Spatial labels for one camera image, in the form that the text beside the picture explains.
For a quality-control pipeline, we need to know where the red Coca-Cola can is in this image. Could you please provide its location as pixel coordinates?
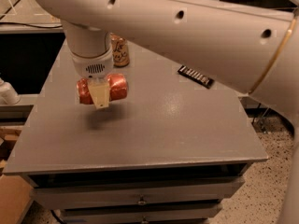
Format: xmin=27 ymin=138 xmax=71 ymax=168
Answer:
xmin=76 ymin=74 xmax=128 ymax=105

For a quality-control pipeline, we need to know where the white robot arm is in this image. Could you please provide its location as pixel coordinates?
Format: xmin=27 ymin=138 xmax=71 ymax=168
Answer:
xmin=36 ymin=0 xmax=299 ymax=128

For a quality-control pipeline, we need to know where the grey drawer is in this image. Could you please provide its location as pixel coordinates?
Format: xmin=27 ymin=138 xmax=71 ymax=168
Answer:
xmin=31 ymin=176 xmax=244 ymax=209
xmin=62 ymin=203 xmax=221 ymax=224

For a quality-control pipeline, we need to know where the grey drawer cabinet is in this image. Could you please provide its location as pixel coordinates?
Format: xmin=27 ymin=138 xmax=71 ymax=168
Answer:
xmin=2 ymin=30 xmax=269 ymax=224

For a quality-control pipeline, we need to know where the gold LaCroix can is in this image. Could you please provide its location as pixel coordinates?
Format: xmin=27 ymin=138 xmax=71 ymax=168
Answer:
xmin=110 ymin=34 xmax=130 ymax=67

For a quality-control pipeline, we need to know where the white pipe fitting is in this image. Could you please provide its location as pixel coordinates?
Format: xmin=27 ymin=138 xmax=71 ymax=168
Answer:
xmin=0 ymin=78 xmax=20 ymax=105

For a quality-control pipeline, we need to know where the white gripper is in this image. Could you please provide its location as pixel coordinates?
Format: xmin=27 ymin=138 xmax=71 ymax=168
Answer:
xmin=71 ymin=48 xmax=114 ymax=109

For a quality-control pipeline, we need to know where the grey metal rail frame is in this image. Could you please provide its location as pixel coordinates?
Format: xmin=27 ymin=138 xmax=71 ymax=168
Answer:
xmin=0 ymin=22 xmax=63 ymax=34

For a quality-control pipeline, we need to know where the upper grey drawer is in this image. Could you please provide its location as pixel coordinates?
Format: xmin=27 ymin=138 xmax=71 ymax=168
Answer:
xmin=31 ymin=176 xmax=244 ymax=209

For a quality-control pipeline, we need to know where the brown cardboard box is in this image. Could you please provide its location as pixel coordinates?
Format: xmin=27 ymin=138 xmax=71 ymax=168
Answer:
xmin=0 ymin=127 xmax=32 ymax=224

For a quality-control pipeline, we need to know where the black snack bar wrapper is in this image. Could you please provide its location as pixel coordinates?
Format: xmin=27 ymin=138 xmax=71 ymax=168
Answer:
xmin=178 ymin=65 xmax=214 ymax=89

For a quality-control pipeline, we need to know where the lower grey drawer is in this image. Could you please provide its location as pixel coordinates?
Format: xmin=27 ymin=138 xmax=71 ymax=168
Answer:
xmin=62 ymin=203 xmax=221 ymax=224

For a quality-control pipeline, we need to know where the black cable on ledge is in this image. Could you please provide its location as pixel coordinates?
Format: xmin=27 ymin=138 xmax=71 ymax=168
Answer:
xmin=0 ymin=21 xmax=64 ymax=29

